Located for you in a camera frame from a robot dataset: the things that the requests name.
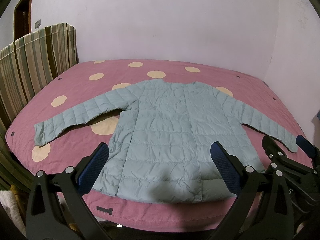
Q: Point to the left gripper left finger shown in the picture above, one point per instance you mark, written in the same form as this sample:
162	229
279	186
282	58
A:
45	219

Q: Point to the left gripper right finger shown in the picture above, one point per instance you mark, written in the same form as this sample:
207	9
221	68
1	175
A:
274	216

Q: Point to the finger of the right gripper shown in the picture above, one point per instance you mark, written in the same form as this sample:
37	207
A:
309	149
278	156

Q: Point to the light blue quilted jacket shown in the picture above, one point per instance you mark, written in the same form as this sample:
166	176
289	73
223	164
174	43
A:
160	149

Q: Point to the white cloth beside bed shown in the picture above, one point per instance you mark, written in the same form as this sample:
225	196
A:
11	201

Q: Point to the pink polka dot bed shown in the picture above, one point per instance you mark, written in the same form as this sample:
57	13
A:
89	79

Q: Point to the dark wooden door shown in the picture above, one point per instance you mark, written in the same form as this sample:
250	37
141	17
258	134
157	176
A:
22	19

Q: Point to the wall light switch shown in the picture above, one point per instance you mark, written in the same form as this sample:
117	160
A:
37	24

